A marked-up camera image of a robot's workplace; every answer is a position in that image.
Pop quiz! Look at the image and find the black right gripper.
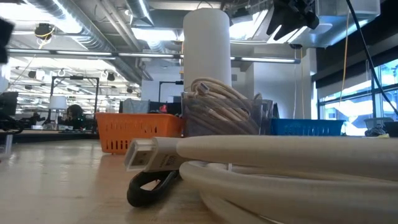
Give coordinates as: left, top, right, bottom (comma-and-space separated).
266, 0, 320, 42

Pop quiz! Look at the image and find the orange plastic basket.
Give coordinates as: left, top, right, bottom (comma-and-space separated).
95, 112, 187, 156

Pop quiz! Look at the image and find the white shade wooden table lamp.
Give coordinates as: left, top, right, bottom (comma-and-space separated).
182, 7, 233, 94

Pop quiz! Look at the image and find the grey translucent plastic basket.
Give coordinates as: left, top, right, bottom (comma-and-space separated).
181, 98, 274, 138

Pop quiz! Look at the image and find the blue plastic basket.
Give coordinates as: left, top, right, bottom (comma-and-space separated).
269, 118, 346, 137

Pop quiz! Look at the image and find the grey bin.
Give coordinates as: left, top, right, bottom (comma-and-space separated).
363, 117, 395, 131

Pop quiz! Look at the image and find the black bundle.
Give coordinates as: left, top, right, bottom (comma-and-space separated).
364, 121, 398, 138

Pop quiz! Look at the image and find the grey covered object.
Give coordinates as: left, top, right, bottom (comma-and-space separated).
120, 98, 150, 115

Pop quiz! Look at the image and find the long ceiling light bar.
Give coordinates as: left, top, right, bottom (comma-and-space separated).
6, 47, 302, 65

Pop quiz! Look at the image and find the person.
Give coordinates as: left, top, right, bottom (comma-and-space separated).
63, 104, 85, 130

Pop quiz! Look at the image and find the white background lamp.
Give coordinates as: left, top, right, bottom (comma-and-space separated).
49, 95, 68, 125

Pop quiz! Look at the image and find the black ceiling-mounted device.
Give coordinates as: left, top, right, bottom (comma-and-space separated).
33, 22, 57, 40

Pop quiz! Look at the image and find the black monitor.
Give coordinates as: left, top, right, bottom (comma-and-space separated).
0, 91, 19, 118

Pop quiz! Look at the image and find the yellow extension cord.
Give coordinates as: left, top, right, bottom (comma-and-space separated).
340, 9, 351, 103

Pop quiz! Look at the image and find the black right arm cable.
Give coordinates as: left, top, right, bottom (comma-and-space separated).
345, 0, 398, 116

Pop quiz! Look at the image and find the window with dark frame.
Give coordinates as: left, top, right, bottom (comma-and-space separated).
317, 57, 398, 137

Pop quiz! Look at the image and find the black thin stand frame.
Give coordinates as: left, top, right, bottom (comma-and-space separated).
158, 80, 185, 103

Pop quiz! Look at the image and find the black background rig frame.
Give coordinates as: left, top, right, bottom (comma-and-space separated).
50, 75, 100, 125

